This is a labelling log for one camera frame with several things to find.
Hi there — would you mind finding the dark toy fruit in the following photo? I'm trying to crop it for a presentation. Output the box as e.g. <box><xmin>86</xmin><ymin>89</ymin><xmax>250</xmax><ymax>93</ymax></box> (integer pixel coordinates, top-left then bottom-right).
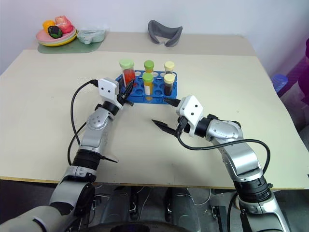
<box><xmin>47</xmin><ymin>25</ymin><xmax>63</xmax><ymax>39</ymax></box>

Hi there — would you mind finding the blue test tube rack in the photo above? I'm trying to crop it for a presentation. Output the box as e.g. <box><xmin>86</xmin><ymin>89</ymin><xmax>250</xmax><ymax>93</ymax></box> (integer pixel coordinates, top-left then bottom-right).
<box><xmin>115</xmin><ymin>70</ymin><xmax>182</xmax><ymax>105</ymax></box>

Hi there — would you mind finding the orange toy fruit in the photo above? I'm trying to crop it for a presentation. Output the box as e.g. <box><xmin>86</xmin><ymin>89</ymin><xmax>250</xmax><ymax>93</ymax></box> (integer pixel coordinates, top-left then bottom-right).
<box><xmin>42</xmin><ymin>20</ymin><xmax>56</xmax><ymax>32</ymax></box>

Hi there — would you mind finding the black table frame bar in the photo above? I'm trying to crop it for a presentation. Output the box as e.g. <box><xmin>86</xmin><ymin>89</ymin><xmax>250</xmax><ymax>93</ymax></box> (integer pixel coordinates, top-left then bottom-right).
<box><xmin>214</xmin><ymin>188</ymin><xmax>239</xmax><ymax>196</ymax></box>

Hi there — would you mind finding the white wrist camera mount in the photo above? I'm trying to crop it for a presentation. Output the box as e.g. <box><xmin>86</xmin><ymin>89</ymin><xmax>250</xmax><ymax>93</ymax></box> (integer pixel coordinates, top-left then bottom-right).
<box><xmin>97</xmin><ymin>77</ymin><xmax>124</xmax><ymax>110</ymax></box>
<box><xmin>175</xmin><ymin>95</ymin><xmax>205</xmax><ymax>138</ymax></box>

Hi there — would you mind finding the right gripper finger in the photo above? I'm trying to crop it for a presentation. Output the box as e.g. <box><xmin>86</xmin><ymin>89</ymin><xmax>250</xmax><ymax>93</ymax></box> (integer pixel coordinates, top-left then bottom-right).
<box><xmin>163</xmin><ymin>97</ymin><xmax>181</xmax><ymax>109</ymax></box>
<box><xmin>151</xmin><ymin>119</ymin><xmax>179</xmax><ymax>138</ymax></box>

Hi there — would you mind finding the grey foam face pad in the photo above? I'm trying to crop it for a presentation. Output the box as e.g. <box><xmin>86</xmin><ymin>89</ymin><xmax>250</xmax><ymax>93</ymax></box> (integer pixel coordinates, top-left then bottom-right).
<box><xmin>147</xmin><ymin>19</ymin><xmax>183</xmax><ymax>48</ymax></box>

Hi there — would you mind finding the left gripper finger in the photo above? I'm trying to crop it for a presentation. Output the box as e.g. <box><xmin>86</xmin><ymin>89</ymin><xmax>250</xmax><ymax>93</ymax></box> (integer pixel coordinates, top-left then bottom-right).
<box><xmin>123</xmin><ymin>80</ymin><xmax>136</xmax><ymax>100</ymax></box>

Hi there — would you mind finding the blue purple object right edge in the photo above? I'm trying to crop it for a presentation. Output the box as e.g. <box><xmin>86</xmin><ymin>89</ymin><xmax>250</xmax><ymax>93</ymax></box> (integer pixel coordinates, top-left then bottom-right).
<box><xmin>277</xmin><ymin>36</ymin><xmax>309</xmax><ymax>132</ymax></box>

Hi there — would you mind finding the pale green container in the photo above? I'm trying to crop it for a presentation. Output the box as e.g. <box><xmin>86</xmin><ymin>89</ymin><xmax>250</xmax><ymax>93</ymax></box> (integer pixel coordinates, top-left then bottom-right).
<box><xmin>77</xmin><ymin>27</ymin><xmax>108</xmax><ymax>45</ymax></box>

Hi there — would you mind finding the green table mat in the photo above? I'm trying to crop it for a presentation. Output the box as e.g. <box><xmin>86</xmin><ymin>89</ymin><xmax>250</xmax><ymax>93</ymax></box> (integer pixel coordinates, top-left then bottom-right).
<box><xmin>37</xmin><ymin>35</ymin><xmax>106</xmax><ymax>55</ymax></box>

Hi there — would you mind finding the black rounded housing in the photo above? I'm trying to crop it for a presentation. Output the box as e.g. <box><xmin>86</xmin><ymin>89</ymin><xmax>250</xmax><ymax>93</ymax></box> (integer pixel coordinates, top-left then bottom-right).
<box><xmin>88</xmin><ymin>217</ymin><xmax>185</xmax><ymax>232</ymax></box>

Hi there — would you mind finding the pink plate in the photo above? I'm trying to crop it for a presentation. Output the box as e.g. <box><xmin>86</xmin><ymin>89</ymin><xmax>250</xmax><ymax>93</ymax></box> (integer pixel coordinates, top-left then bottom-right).
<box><xmin>36</xmin><ymin>28</ymin><xmax>77</xmax><ymax>42</ymax></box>

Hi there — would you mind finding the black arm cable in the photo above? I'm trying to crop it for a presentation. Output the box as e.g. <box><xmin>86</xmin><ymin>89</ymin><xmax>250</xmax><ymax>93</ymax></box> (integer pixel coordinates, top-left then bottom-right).
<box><xmin>176</xmin><ymin>122</ymin><xmax>271</xmax><ymax>176</ymax></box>
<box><xmin>67</xmin><ymin>79</ymin><xmax>100</xmax><ymax>167</ymax></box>

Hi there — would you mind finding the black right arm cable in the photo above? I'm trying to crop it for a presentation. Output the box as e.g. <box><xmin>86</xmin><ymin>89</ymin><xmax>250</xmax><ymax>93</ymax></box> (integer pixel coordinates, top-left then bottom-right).
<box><xmin>176</xmin><ymin>122</ymin><xmax>271</xmax><ymax>176</ymax></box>

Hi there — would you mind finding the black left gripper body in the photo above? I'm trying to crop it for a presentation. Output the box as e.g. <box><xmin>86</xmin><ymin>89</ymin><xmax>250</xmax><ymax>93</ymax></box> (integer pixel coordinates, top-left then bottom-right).
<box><xmin>117</xmin><ymin>92</ymin><xmax>134</xmax><ymax>107</ymax></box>

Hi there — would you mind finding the dark liquid tube cream cap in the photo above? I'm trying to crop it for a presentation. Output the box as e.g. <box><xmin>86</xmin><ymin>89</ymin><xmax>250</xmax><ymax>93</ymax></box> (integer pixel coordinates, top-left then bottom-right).
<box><xmin>164</xmin><ymin>61</ymin><xmax>176</xmax><ymax>76</ymax></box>
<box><xmin>163</xmin><ymin>73</ymin><xmax>176</xmax><ymax>97</ymax></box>

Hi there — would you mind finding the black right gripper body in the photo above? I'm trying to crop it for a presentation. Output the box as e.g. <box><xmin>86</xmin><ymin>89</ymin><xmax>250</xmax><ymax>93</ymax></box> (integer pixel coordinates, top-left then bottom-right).
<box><xmin>175</xmin><ymin>116</ymin><xmax>191</xmax><ymax>135</ymax></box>

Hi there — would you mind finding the yellow liquid tube green cap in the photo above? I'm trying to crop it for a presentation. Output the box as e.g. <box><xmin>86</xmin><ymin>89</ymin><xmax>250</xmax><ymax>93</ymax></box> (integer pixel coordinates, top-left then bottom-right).
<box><xmin>143</xmin><ymin>60</ymin><xmax>155</xmax><ymax>74</ymax></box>
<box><xmin>141</xmin><ymin>72</ymin><xmax>155</xmax><ymax>102</ymax></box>

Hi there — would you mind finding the yellow plate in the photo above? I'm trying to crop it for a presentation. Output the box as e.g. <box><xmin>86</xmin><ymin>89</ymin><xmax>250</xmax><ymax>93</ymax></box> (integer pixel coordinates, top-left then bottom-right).
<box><xmin>38</xmin><ymin>35</ymin><xmax>79</xmax><ymax>47</ymax></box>

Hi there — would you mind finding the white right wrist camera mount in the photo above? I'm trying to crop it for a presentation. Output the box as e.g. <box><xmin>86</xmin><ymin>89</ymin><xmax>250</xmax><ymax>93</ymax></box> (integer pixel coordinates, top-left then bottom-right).
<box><xmin>175</xmin><ymin>95</ymin><xmax>205</xmax><ymax>138</ymax></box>

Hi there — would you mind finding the light green plate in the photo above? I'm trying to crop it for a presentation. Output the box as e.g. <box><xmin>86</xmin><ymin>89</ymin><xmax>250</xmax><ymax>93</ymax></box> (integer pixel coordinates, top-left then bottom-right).
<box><xmin>37</xmin><ymin>32</ymin><xmax>78</xmax><ymax>45</ymax></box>

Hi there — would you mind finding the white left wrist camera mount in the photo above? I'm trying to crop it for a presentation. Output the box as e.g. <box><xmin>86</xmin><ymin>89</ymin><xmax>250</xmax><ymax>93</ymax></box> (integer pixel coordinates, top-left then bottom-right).
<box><xmin>97</xmin><ymin>77</ymin><xmax>124</xmax><ymax>110</ymax></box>

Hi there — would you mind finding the red liquid tube green cap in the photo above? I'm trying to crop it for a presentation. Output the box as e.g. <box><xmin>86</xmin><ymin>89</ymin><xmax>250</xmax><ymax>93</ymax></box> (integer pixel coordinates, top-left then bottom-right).
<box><xmin>119</xmin><ymin>58</ymin><xmax>136</xmax><ymax>88</ymax></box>

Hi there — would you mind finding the blue bottle cap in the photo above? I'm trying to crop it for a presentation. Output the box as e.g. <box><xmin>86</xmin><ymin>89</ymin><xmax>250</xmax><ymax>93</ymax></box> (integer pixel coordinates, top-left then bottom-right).
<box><xmin>272</xmin><ymin>73</ymin><xmax>289</xmax><ymax>94</ymax></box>

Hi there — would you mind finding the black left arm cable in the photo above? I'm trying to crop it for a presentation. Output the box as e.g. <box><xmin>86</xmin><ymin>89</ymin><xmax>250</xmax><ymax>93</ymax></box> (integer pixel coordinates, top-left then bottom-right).
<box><xmin>67</xmin><ymin>79</ymin><xmax>100</xmax><ymax>167</ymax></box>

